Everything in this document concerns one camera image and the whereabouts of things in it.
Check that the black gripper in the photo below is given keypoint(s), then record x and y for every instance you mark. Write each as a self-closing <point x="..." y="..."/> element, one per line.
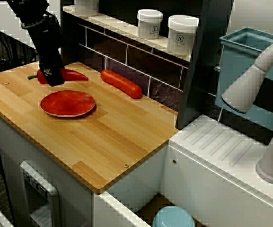
<point x="46" y="42"/>

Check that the grey toy dishwasher door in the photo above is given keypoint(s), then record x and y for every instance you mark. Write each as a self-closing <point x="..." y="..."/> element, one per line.
<point x="53" y="198"/>

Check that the grey curved faucet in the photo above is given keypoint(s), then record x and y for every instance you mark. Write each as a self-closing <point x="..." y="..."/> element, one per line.
<point x="245" y="92"/>

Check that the red round plate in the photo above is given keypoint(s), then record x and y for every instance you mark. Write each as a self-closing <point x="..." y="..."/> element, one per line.
<point x="67" y="104"/>

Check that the dark grey upright panel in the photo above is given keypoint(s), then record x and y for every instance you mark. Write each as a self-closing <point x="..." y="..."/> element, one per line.
<point x="205" y="71"/>

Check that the dark tiled backsplash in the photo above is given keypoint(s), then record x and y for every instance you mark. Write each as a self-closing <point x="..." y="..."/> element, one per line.
<point x="117" y="54"/>

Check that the white lidded jar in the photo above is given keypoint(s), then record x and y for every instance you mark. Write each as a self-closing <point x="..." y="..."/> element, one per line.
<point x="182" y="35"/>
<point x="86" y="7"/>
<point x="150" y="23"/>

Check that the teal plastic bin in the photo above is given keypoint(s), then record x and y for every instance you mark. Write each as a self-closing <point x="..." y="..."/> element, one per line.
<point x="235" y="59"/>

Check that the red toy pepper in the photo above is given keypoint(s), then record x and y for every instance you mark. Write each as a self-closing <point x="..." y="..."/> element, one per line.
<point x="74" y="75"/>

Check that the white sink unit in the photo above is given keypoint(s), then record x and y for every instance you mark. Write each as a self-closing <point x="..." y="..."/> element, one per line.
<point x="209" y="170"/>

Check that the orange toy sausage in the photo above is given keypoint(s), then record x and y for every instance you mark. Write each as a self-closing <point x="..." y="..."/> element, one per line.
<point x="122" y="84"/>

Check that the white kitchen cabinet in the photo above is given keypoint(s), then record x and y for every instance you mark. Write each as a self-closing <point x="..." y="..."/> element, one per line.
<point x="13" y="142"/>

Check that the light blue bowl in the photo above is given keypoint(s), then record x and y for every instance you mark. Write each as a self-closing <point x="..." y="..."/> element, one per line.
<point x="173" y="217"/>

